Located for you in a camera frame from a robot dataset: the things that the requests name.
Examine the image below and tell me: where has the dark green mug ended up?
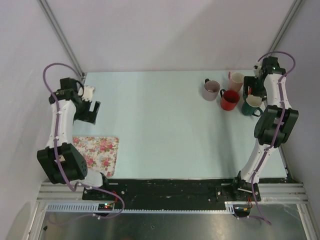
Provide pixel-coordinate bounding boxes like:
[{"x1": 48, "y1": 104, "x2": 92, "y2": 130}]
[{"x1": 241, "y1": 94, "x2": 263, "y2": 117}]

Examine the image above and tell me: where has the pink mug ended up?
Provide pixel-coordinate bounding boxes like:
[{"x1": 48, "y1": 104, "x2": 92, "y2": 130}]
[{"x1": 228, "y1": 71, "x2": 245, "y2": 92}]

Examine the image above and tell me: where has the red mug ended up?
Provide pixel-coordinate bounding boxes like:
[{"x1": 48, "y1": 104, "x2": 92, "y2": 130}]
[{"x1": 219, "y1": 89, "x2": 240, "y2": 111}]

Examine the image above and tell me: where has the grey mauve mug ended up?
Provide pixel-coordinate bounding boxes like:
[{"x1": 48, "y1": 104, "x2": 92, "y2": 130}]
[{"x1": 202, "y1": 78, "x2": 221, "y2": 101}]

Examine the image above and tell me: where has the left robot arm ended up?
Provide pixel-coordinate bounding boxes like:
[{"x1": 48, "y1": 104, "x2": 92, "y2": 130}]
[{"x1": 36, "y1": 77, "x2": 111, "y2": 200}]

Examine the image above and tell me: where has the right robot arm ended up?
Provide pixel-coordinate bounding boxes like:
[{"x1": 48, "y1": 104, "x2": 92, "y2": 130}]
[{"x1": 231, "y1": 54, "x2": 299, "y2": 201}]

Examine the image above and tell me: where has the floral pattern tray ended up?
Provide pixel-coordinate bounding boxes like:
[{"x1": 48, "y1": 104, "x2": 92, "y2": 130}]
[{"x1": 72, "y1": 136, "x2": 119, "y2": 177}]

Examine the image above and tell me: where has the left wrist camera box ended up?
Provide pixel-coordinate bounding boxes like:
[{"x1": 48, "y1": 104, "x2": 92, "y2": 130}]
[{"x1": 78, "y1": 85, "x2": 96, "y2": 102}]

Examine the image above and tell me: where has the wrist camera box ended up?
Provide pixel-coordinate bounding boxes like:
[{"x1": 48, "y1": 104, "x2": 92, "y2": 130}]
[
  {"x1": 78, "y1": 85, "x2": 96, "y2": 102},
  {"x1": 253, "y1": 62, "x2": 262, "y2": 78}
]

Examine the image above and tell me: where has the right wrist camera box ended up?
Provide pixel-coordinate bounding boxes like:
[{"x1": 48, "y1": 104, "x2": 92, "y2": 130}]
[{"x1": 253, "y1": 62, "x2": 262, "y2": 78}]

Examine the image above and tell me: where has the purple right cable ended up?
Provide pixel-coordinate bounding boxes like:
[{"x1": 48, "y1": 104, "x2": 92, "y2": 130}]
[{"x1": 251, "y1": 51, "x2": 297, "y2": 226}]

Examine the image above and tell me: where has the purple cable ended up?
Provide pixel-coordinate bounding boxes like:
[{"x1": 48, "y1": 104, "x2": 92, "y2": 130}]
[
  {"x1": 251, "y1": 51, "x2": 297, "y2": 226},
  {"x1": 42, "y1": 62, "x2": 125, "y2": 222}
]

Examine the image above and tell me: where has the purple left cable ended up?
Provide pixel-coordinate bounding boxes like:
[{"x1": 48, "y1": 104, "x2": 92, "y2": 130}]
[{"x1": 42, "y1": 62, "x2": 125, "y2": 222}]

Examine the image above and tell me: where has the white slotted cable duct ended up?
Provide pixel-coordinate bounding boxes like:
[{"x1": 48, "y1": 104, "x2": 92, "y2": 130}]
[{"x1": 46, "y1": 201, "x2": 237, "y2": 214}]

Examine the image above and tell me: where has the aluminium frame rail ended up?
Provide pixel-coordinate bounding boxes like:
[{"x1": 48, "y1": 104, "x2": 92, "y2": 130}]
[{"x1": 36, "y1": 182, "x2": 309, "y2": 204}]

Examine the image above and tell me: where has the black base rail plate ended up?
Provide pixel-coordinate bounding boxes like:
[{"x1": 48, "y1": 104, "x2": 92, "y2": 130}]
[{"x1": 82, "y1": 177, "x2": 263, "y2": 211}]

